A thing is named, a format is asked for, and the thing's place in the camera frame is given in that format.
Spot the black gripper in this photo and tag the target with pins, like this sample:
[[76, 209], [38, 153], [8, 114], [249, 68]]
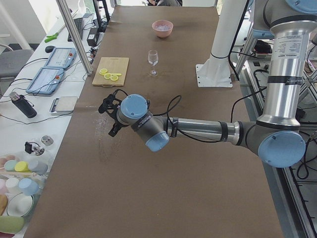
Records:
[[116, 124]]

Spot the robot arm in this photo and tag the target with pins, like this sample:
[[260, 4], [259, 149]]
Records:
[[274, 136]]

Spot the clear wine glass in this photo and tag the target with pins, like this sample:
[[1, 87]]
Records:
[[153, 59]]

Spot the pink bowl of ice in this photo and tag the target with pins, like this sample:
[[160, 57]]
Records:
[[162, 28]]

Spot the lemon slice three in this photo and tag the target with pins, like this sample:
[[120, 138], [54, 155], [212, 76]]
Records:
[[114, 78]]

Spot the lemon slice two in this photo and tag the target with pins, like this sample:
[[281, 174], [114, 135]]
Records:
[[107, 75]]

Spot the white kitchen scale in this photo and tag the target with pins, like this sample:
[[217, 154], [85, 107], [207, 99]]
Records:
[[63, 105]]

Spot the bamboo cutting board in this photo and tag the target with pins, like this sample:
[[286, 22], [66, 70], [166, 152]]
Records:
[[113, 65]]

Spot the small steel cup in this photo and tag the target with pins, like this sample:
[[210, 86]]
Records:
[[47, 140]]

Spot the blue teach pendant near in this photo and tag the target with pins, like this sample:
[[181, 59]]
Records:
[[46, 81]]

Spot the blue teach pendant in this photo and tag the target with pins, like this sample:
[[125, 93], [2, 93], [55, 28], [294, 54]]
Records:
[[61, 58], [46, 81]]

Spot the blue teach pendant far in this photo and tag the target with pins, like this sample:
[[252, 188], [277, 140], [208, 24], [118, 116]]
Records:
[[61, 58]]

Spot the black power adapter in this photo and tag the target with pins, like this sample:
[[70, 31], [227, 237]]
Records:
[[93, 37]]

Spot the black thermos bottle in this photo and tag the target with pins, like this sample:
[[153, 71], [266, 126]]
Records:
[[22, 104]]

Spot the yellow plastic cup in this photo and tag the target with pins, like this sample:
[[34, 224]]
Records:
[[21, 167]]

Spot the light blue cup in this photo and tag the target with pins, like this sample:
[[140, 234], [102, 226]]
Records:
[[28, 186]]

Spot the black keyboard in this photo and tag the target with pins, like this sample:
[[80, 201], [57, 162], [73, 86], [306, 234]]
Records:
[[79, 24]]

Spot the white bowl green rim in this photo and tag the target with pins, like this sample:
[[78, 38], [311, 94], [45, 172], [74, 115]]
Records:
[[20, 205]]

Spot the grey office chair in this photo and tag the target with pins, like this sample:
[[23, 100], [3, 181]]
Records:
[[12, 61]]

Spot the green handled tool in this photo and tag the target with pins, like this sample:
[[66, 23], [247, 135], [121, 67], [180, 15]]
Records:
[[54, 36]]

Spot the white camera mast with base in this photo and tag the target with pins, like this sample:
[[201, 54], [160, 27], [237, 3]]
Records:
[[215, 72]]

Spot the aluminium frame post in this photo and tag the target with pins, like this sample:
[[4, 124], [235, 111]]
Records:
[[71, 27]]

